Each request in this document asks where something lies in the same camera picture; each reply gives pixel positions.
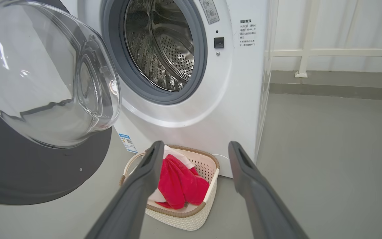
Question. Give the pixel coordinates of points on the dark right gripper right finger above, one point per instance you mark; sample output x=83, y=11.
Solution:
x=260, y=205

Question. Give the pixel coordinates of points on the blue energy label sticker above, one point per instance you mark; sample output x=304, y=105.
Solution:
x=128, y=143

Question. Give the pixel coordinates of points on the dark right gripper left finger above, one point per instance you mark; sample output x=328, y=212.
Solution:
x=134, y=199

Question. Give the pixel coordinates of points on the white metal railing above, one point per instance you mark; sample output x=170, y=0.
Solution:
x=343, y=52

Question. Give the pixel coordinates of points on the cream plastic laundry basket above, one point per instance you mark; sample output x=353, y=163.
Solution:
x=191, y=220

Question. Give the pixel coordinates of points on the black glass washing machine door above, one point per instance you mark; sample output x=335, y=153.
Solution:
x=45, y=172

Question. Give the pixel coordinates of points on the red and white printed shirt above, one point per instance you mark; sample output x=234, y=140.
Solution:
x=177, y=156

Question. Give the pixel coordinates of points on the white front-load washing machine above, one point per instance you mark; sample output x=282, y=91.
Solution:
x=211, y=99

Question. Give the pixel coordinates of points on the plain red garment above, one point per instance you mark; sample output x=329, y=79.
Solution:
x=181, y=182

